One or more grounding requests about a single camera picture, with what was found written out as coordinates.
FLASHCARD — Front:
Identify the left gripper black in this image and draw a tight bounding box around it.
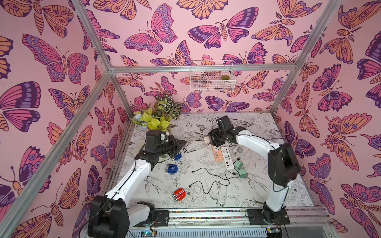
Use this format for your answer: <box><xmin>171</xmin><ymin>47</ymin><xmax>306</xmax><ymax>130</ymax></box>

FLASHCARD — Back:
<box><xmin>156</xmin><ymin>136</ymin><xmax>186</xmax><ymax>158</ymax></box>

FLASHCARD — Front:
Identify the pink USB charger adapter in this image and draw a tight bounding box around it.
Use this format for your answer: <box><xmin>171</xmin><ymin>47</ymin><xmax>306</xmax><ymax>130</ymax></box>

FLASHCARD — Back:
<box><xmin>203</xmin><ymin>136</ymin><xmax>211</xmax><ymax>145</ymax></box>

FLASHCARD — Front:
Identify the black usb cable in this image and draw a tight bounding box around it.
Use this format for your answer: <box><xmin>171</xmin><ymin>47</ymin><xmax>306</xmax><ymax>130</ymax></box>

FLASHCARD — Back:
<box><xmin>191</xmin><ymin>167</ymin><xmax>240</xmax><ymax>182</ymax></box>
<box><xmin>186</xmin><ymin>174</ymin><xmax>233</xmax><ymax>195</ymax></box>

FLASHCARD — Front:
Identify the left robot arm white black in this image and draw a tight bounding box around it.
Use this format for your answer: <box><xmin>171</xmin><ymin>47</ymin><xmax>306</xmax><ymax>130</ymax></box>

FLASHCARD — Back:
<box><xmin>87</xmin><ymin>130</ymin><xmax>187</xmax><ymax>238</ymax></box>

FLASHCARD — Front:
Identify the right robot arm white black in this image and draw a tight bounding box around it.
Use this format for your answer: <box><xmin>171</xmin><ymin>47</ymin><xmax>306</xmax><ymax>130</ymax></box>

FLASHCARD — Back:
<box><xmin>204</xmin><ymin>116</ymin><xmax>300</xmax><ymax>225</ymax></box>

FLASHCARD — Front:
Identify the orange power strip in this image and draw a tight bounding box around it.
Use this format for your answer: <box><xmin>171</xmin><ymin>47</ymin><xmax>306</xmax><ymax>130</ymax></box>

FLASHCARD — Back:
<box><xmin>211</xmin><ymin>145</ymin><xmax>224</xmax><ymax>162</ymax></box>

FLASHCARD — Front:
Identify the white power strip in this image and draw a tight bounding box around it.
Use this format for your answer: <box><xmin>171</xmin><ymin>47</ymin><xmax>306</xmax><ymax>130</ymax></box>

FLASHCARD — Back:
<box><xmin>220</xmin><ymin>147</ymin><xmax>234</xmax><ymax>170</ymax></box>

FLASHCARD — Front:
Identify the amber glass vase with plants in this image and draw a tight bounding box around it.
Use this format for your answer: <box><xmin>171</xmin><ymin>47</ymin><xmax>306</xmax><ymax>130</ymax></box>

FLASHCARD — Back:
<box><xmin>132</xmin><ymin>95</ymin><xmax>182</xmax><ymax>132</ymax></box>

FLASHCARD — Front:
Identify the green charger adapter lower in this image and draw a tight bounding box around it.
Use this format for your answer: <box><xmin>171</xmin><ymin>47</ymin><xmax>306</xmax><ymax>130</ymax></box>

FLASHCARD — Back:
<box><xmin>237</xmin><ymin>169</ymin><xmax>248</xmax><ymax>179</ymax></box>

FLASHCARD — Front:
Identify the small green succulent plant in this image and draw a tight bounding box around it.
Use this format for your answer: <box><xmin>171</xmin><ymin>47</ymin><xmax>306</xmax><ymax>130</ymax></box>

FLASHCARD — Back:
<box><xmin>220</xmin><ymin>74</ymin><xmax>231</xmax><ymax>81</ymax></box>

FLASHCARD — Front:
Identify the white wire wall basket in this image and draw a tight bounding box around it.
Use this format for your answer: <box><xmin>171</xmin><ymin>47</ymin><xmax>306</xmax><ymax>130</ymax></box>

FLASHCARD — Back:
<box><xmin>189</xmin><ymin>64</ymin><xmax>236</xmax><ymax>93</ymax></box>

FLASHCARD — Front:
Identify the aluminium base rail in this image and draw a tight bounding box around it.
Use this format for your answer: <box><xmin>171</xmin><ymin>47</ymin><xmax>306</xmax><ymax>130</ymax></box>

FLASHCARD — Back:
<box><xmin>121</xmin><ymin>207</ymin><xmax>339</xmax><ymax>238</ymax></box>

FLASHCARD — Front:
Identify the aluminium cage frame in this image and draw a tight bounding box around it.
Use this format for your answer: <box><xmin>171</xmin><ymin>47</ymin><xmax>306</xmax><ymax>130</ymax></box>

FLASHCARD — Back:
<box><xmin>1</xmin><ymin>1</ymin><xmax>341</xmax><ymax>238</ymax></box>

